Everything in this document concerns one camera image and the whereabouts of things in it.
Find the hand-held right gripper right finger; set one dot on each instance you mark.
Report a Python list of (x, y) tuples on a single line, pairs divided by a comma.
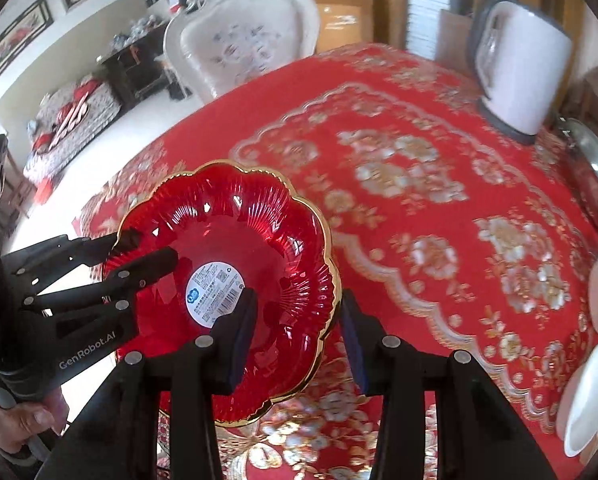
[(354, 350)]

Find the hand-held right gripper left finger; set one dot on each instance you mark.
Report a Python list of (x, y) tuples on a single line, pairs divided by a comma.
[(244, 340)]

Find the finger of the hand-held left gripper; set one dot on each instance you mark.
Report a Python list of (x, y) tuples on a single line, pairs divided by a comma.
[(94, 250), (149, 265)]

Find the red gold-rimmed glass plate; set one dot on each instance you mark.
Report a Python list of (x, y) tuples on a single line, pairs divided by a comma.
[(229, 230)]

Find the person's left hand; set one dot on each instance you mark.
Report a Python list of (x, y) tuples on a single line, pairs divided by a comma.
[(24, 420)]

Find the red floral tablecloth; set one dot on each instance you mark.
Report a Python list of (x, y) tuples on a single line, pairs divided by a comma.
[(429, 260)]

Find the sofa with red patterned cover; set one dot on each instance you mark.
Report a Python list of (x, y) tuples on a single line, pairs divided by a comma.
[(69, 120)]

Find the dark wooden cabinet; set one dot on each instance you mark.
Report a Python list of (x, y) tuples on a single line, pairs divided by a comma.
[(139, 70)]

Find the white carved upholstered chair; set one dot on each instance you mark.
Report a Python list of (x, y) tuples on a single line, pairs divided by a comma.
[(249, 45)]

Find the steel pot with glass lid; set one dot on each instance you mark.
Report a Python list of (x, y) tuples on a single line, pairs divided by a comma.
[(596, 160)]

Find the white electric kettle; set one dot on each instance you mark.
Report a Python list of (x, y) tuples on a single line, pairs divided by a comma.
[(524, 70)]

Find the brown cardboard sheet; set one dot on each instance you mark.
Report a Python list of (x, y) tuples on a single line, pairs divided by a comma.
[(454, 35)]

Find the white louvered door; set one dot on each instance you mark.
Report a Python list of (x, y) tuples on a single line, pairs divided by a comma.
[(429, 5)]

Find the wide framed wall picture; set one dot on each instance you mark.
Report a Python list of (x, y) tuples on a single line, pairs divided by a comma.
[(16, 40)]

